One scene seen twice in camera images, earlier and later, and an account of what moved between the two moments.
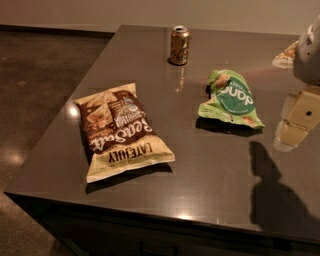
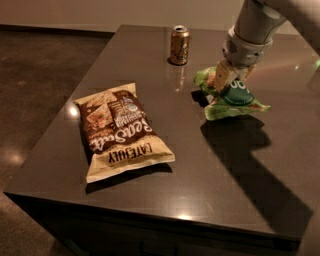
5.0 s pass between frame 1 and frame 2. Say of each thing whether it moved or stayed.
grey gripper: moved
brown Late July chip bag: stayed
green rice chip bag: moved
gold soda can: stayed
